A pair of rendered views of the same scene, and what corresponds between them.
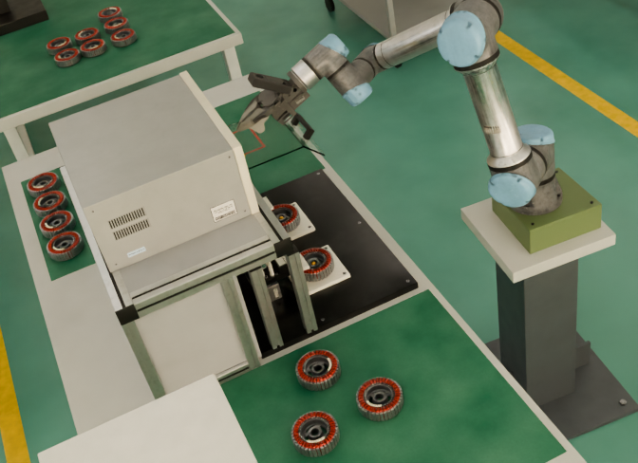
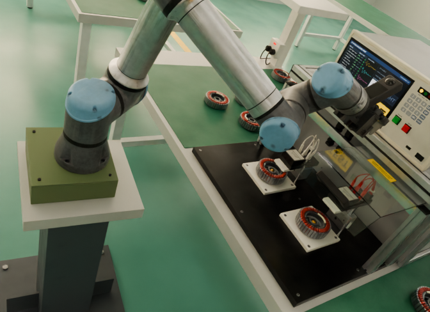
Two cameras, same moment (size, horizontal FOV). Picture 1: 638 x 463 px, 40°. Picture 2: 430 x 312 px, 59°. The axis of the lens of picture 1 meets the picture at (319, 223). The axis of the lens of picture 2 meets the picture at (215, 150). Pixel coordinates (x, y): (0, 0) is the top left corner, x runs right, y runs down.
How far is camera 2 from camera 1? 2.93 m
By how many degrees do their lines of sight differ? 101
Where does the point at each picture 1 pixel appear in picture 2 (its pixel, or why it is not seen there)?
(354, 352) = (231, 128)
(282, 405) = not seen: hidden behind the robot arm
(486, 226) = (126, 183)
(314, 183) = (297, 278)
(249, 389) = not seen: hidden behind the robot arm
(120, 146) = not seen: outside the picture
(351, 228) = (247, 208)
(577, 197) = (41, 141)
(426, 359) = (190, 112)
